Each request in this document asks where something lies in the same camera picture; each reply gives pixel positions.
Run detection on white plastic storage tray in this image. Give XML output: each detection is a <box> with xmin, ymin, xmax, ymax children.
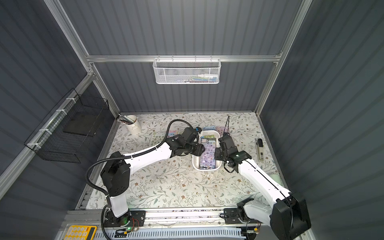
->
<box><xmin>192</xmin><ymin>130</ymin><xmax>222</xmax><ymax>171</ymax></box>

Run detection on purple sticker sheet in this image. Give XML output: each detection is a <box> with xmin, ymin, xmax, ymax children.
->
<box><xmin>200</xmin><ymin>138</ymin><xmax>216</xmax><ymax>170</ymax></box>

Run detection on pink 3D sticker sheet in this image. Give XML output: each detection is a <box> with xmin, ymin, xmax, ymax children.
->
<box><xmin>216</xmin><ymin>126</ymin><xmax>230</xmax><ymax>137</ymax></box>

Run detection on blue sticker sheet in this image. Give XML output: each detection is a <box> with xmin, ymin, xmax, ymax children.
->
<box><xmin>203</xmin><ymin>126</ymin><xmax>216</xmax><ymax>131</ymax></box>

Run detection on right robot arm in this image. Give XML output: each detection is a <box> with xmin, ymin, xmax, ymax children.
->
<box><xmin>215</xmin><ymin>133</ymin><xmax>312</xmax><ymax>240</ymax></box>

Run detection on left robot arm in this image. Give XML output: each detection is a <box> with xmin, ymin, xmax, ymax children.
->
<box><xmin>101</xmin><ymin>127</ymin><xmax>205</xmax><ymax>218</ymax></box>

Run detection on black white handheld device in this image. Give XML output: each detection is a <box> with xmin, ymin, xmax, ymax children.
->
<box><xmin>256</xmin><ymin>138</ymin><xmax>265</xmax><ymax>161</ymax></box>

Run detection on cream metal pen bucket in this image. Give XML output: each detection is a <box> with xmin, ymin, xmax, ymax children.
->
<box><xmin>124</xmin><ymin>115</ymin><xmax>142</xmax><ymax>135</ymax></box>

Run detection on items in white basket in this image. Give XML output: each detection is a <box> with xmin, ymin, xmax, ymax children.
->
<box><xmin>175</xmin><ymin>74</ymin><xmax>219</xmax><ymax>83</ymax></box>

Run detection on yellow calculator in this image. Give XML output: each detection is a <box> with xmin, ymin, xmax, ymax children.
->
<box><xmin>63</xmin><ymin>225</ymin><xmax>98</xmax><ymax>240</ymax></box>

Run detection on black corrugated cable hose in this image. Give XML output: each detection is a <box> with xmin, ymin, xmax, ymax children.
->
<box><xmin>84</xmin><ymin>119</ymin><xmax>194</xmax><ymax>240</ymax></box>

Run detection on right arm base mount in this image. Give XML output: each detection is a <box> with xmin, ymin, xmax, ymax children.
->
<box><xmin>219</xmin><ymin>208</ymin><xmax>261</xmax><ymax>225</ymax></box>

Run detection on white wire wall basket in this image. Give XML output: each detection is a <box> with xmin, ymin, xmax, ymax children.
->
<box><xmin>153</xmin><ymin>60</ymin><xmax>222</xmax><ymax>85</ymax></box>

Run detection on white slotted cable duct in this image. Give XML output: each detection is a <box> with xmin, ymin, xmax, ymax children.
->
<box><xmin>108</xmin><ymin>227</ymin><xmax>246</xmax><ymax>240</ymax></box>

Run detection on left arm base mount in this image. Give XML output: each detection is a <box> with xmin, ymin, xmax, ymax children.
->
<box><xmin>102</xmin><ymin>210</ymin><xmax>147</xmax><ymax>228</ymax></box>

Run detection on black wire wall basket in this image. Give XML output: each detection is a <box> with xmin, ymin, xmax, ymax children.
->
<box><xmin>24</xmin><ymin>90</ymin><xmax>111</xmax><ymax>164</ymax></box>

